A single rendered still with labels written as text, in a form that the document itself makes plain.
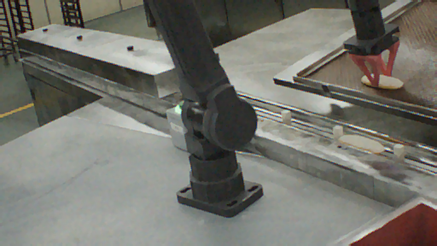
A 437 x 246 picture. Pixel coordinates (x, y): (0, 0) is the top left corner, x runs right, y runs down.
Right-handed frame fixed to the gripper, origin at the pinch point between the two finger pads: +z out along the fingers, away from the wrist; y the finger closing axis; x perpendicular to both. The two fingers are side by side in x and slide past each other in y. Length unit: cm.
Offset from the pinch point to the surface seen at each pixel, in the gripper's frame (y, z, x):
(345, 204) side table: 29.0, 4.1, 15.3
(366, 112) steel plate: -0.3, 9.2, -6.3
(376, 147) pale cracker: 16.6, 2.5, 11.7
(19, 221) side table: 67, -3, -24
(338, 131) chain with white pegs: 16.4, 1.6, 2.9
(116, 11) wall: -246, 127, -696
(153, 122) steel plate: 28, 4, -44
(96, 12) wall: -216, 115, -696
